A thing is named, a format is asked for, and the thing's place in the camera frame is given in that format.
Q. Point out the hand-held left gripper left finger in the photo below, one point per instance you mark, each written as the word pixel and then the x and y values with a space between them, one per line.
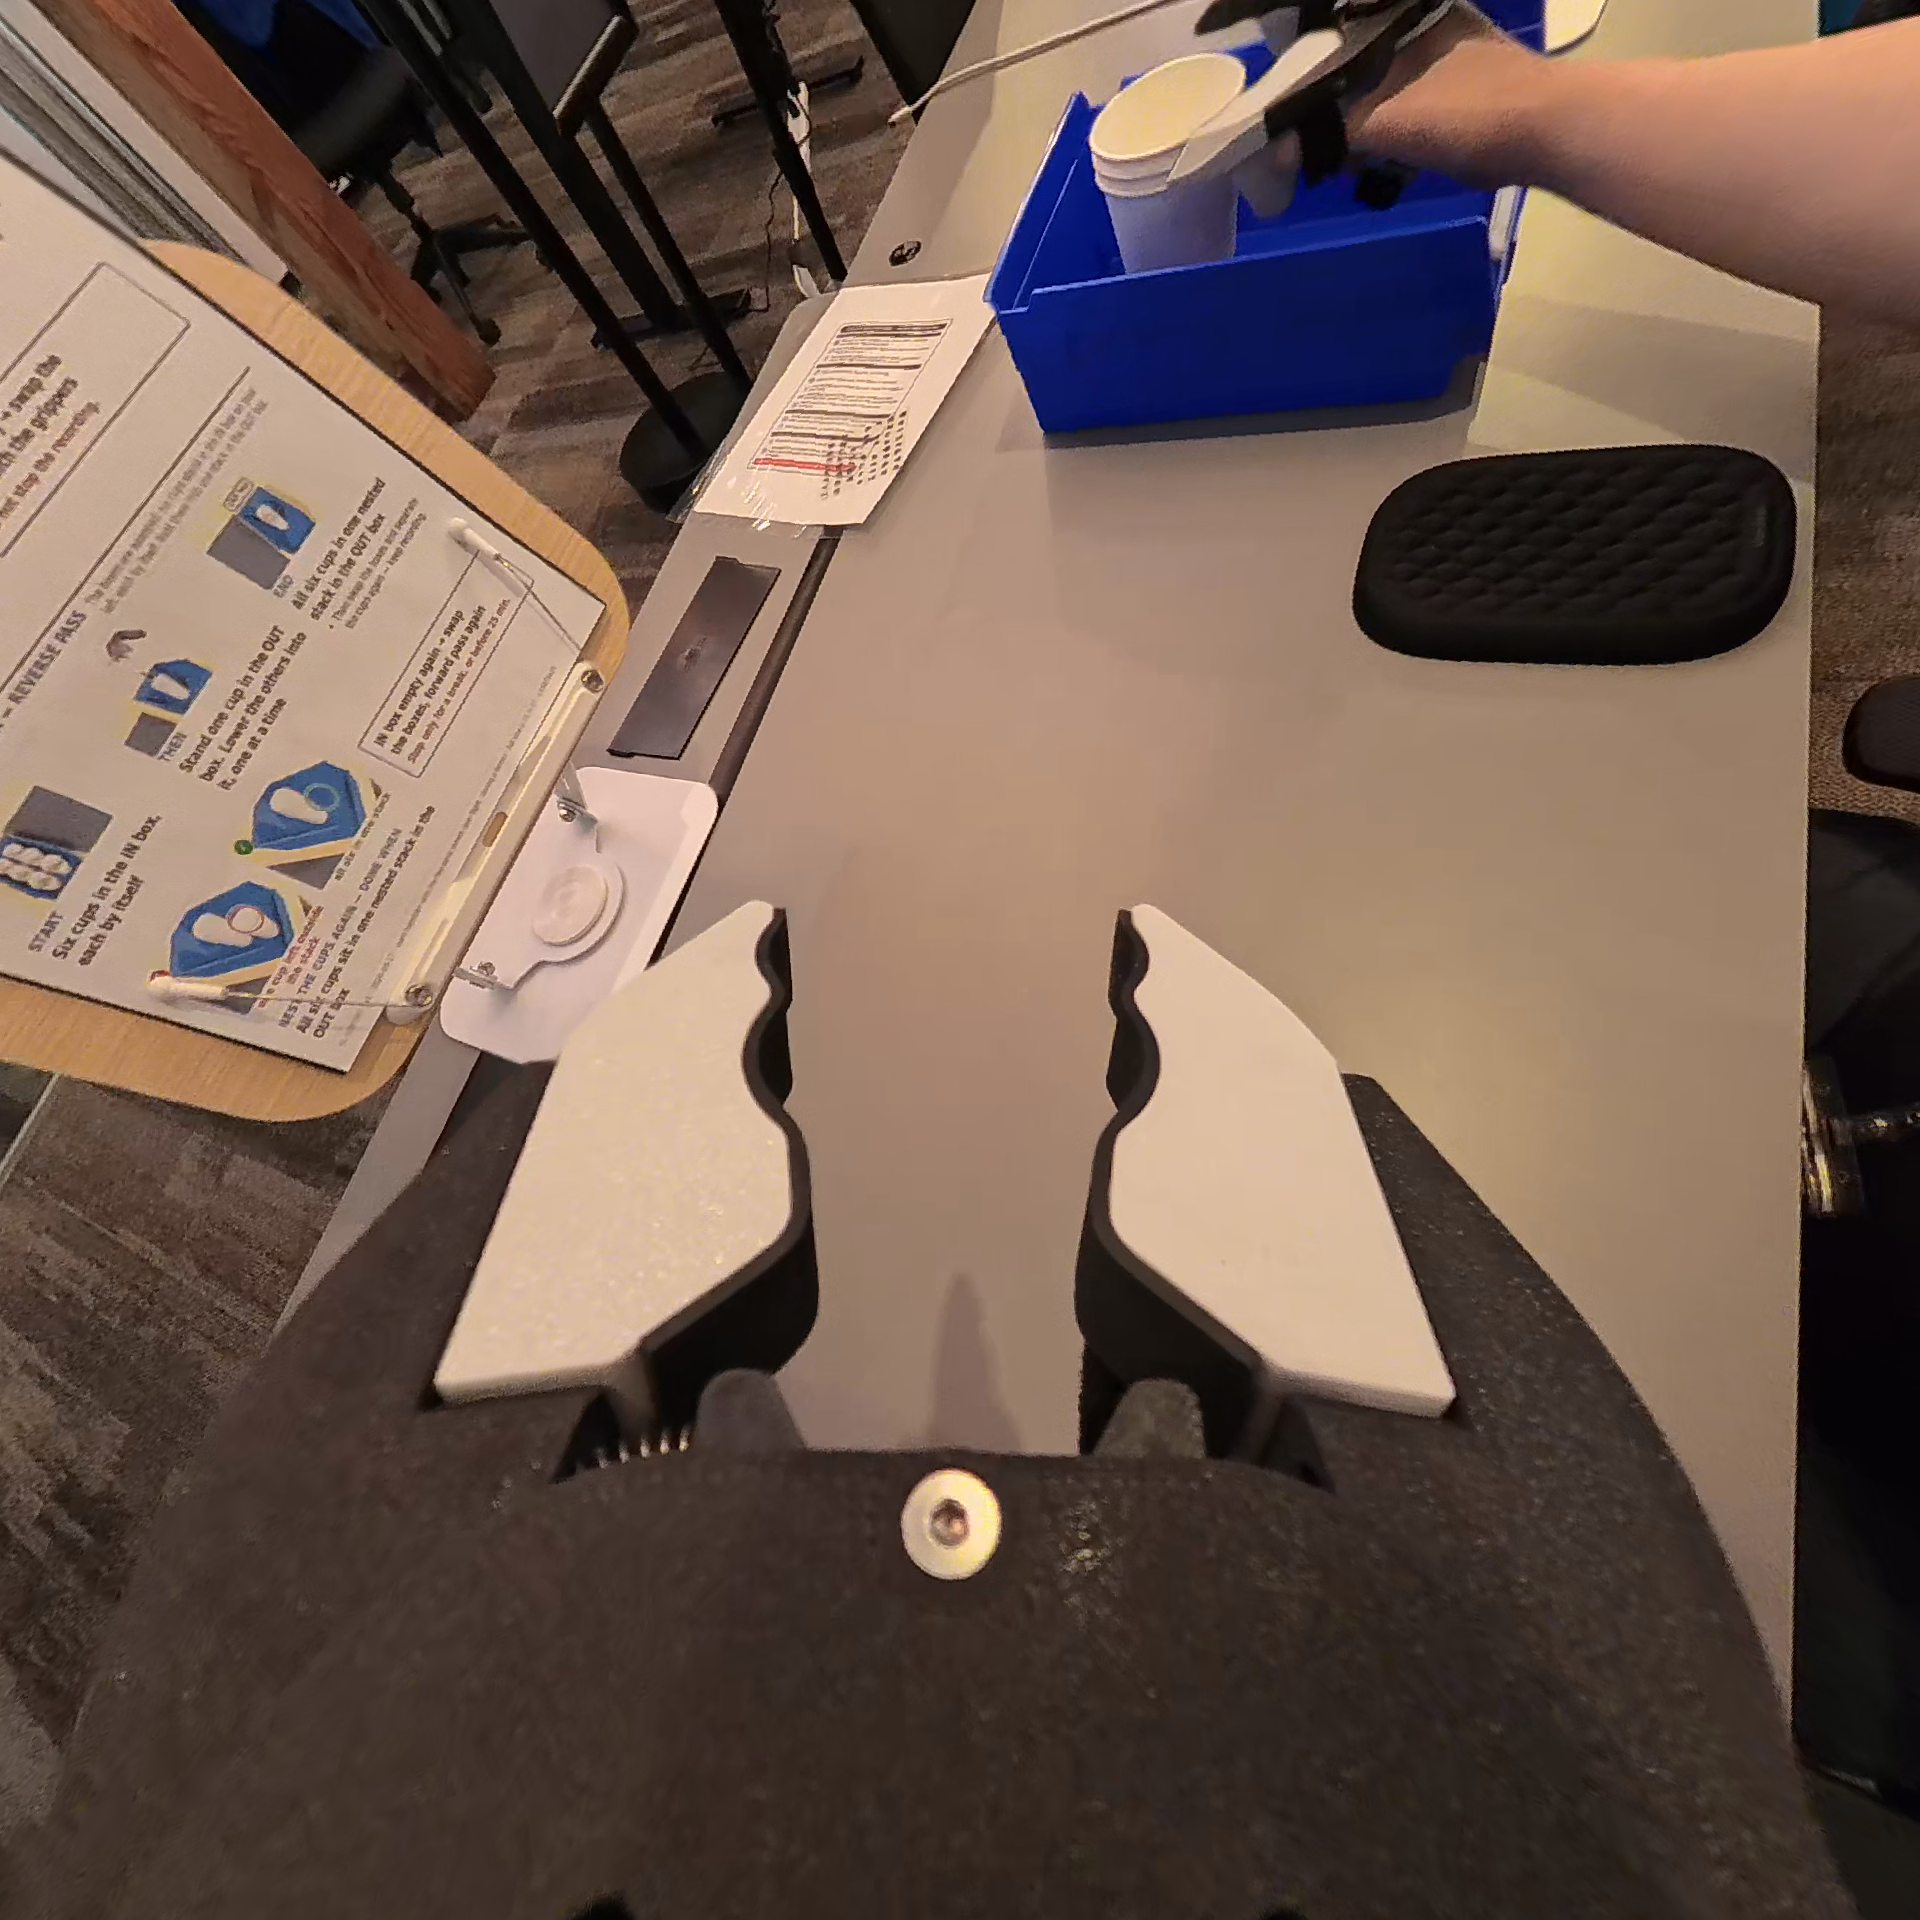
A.
pixel 630 1202

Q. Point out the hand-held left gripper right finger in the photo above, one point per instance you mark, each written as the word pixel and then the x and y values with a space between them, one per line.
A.
pixel 1275 1202

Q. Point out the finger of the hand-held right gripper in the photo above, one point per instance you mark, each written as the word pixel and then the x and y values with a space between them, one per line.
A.
pixel 1267 99

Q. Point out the person's right hand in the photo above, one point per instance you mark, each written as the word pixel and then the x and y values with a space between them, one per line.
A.
pixel 1440 114

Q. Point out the instruction sheet on stand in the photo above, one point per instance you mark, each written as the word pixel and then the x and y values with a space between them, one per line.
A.
pixel 511 810

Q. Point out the instruction board on wood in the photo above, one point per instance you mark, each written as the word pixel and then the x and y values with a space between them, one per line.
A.
pixel 150 1072

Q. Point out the laminated instruction sheet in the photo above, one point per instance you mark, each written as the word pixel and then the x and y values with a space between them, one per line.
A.
pixel 856 399

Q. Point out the black quilted mouse pad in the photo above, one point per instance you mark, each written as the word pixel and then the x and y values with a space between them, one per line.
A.
pixel 1575 557

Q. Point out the black flat plate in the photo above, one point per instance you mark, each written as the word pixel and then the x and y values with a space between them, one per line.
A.
pixel 698 653

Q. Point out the black round stand base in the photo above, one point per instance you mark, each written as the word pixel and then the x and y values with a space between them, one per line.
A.
pixel 675 451

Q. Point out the printed document sheet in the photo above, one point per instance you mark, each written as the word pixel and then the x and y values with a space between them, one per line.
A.
pixel 150 599

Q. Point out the black office chair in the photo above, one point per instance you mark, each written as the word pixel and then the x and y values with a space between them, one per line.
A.
pixel 376 136

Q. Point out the brown wooden cabinet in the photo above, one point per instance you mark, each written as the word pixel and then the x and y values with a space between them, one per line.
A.
pixel 299 196

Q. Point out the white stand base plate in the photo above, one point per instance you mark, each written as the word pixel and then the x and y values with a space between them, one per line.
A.
pixel 662 826

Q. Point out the black metal stand frame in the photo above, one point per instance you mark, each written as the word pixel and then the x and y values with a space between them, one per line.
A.
pixel 630 196

